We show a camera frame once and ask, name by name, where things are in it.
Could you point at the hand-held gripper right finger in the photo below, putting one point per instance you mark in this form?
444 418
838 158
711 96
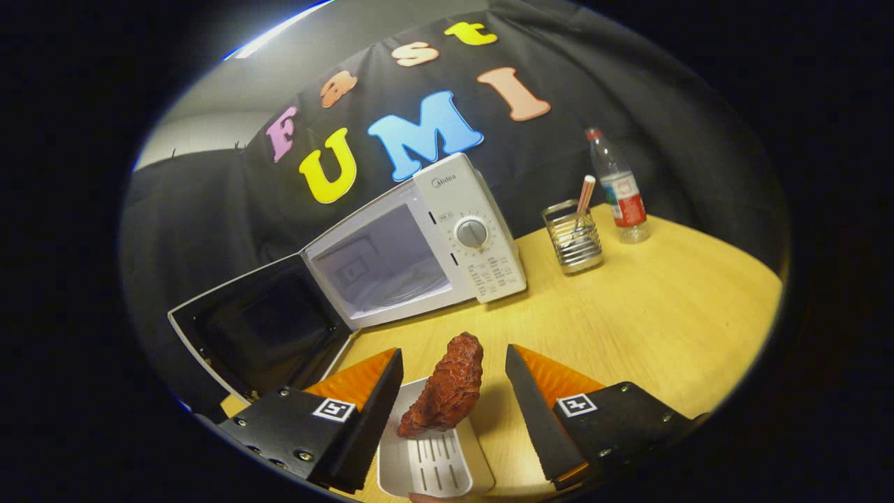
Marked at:
538 419

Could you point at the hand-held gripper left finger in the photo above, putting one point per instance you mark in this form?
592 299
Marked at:
374 426

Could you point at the brown meat piece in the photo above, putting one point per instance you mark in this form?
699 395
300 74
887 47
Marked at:
447 391

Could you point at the white toaster oven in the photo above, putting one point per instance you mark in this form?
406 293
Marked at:
482 209

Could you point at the white slotted tray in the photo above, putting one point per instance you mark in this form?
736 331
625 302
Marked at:
433 468

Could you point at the red white striped straw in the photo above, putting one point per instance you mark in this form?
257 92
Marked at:
585 195

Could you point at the clear plastic water bottle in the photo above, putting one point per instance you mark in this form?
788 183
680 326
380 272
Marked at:
624 195

